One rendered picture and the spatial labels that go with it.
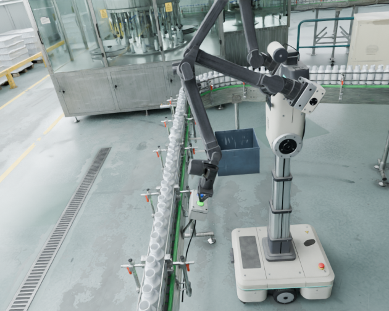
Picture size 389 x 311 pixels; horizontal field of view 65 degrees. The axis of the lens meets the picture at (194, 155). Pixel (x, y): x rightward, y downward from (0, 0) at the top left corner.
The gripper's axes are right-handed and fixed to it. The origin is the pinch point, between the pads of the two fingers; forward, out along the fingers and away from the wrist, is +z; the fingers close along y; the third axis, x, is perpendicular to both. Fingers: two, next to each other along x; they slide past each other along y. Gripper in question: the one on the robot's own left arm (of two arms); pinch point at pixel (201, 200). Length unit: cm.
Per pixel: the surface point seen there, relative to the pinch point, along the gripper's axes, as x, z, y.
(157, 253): -15.8, 4.5, 31.1
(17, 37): -514, 203, -819
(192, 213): -2.9, 5.5, 4.0
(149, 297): -16, 5, 49
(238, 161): 32, 18, -74
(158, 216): -18.2, 5.1, 10.3
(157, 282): -14.4, 5.5, 42.5
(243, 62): 103, 54, -555
